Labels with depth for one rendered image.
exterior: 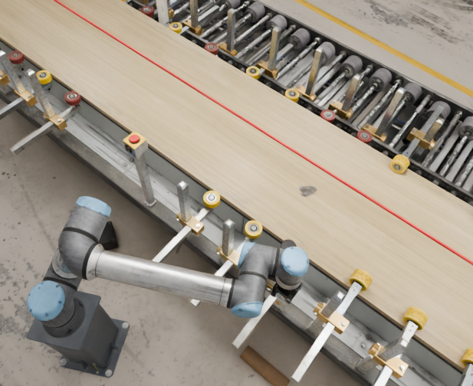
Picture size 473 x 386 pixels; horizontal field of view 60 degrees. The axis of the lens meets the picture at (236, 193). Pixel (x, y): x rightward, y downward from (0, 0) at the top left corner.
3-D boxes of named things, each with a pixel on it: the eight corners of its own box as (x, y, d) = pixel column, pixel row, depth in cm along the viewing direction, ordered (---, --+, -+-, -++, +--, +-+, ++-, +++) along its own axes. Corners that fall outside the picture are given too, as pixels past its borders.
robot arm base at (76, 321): (75, 341, 185) (68, 336, 177) (35, 332, 186) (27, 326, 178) (91, 301, 195) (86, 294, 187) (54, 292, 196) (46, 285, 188)
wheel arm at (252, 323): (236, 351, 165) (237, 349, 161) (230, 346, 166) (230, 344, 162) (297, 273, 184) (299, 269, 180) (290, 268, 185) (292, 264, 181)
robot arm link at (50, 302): (33, 323, 179) (16, 312, 164) (50, 286, 188) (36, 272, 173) (66, 331, 178) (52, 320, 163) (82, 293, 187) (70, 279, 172)
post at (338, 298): (313, 335, 182) (342, 302, 142) (307, 329, 183) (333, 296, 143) (317, 328, 184) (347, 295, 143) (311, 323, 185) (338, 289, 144)
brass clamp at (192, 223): (196, 237, 193) (196, 233, 188) (175, 221, 197) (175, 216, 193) (205, 228, 195) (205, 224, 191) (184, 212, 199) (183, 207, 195)
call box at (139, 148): (137, 160, 173) (134, 148, 167) (126, 152, 175) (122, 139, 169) (149, 150, 176) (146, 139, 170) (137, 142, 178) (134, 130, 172)
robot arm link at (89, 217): (41, 282, 184) (56, 225, 124) (58, 247, 194) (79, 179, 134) (75, 292, 189) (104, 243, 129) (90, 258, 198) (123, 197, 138)
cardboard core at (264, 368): (283, 391, 225) (240, 354, 234) (280, 393, 232) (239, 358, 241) (290, 379, 229) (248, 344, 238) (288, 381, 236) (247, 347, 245)
